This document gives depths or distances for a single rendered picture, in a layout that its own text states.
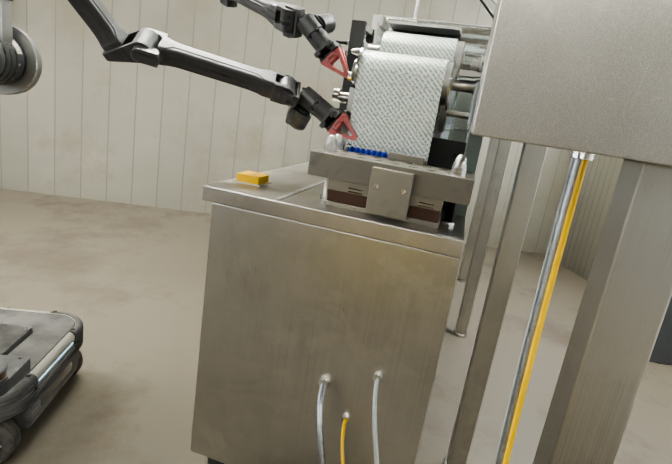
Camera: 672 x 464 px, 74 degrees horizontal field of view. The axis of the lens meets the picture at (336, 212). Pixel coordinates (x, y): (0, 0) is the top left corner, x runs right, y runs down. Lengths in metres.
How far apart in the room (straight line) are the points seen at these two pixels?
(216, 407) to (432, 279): 0.73
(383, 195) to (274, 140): 3.14
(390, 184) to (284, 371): 0.57
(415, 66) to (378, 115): 0.16
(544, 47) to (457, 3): 4.03
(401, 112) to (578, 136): 0.88
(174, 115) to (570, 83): 3.99
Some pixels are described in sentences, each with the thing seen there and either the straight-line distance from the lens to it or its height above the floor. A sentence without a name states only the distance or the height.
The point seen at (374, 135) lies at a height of 1.08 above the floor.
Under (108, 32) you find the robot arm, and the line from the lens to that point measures 1.34.
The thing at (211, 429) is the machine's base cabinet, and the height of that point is 0.20.
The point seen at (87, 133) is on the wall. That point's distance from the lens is 4.52.
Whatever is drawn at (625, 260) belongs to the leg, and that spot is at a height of 1.04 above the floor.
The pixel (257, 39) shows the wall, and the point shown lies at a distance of 4.18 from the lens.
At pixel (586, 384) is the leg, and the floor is 0.90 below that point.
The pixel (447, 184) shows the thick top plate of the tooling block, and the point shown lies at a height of 1.01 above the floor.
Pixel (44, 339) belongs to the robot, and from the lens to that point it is 1.86.
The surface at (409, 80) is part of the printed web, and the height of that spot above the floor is 1.24.
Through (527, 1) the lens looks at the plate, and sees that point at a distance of 0.43.
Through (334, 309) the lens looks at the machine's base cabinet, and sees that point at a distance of 1.13.
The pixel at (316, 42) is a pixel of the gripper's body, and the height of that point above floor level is 1.31.
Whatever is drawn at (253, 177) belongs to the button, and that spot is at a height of 0.92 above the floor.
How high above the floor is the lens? 1.15
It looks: 13 degrees down
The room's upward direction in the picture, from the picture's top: 9 degrees clockwise
